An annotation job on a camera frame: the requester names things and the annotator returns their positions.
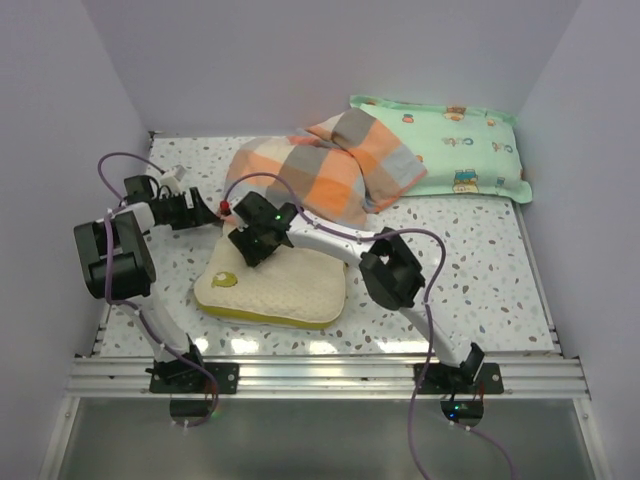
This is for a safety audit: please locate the aluminium mounting rail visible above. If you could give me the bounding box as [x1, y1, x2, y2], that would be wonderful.
[65, 327, 590, 400]

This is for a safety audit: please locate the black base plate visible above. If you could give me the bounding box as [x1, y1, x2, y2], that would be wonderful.
[418, 363, 505, 395]
[146, 360, 240, 394]

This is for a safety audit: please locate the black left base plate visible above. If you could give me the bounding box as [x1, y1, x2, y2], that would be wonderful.
[146, 360, 240, 394]

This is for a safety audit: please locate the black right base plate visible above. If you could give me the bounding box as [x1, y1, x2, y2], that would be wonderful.
[418, 363, 505, 395]

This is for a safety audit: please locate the green cartoon print pillow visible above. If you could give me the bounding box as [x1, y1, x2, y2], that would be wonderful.
[350, 95, 533, 204]

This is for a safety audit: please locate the orange grey plaid pillowcase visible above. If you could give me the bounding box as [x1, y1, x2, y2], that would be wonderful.
[225, 108, 427, 228]

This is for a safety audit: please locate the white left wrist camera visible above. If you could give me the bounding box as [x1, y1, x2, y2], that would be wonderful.
[158, 165, 186, 194]

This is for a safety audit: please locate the cream pillow yellow trim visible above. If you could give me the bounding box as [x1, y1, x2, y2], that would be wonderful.
[193, 228, 346, 330]

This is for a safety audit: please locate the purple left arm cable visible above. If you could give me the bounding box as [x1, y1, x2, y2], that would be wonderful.
[97, 152, 221, 406]

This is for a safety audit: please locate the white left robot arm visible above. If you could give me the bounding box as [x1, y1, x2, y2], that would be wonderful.
[73, 175, 223, 393]

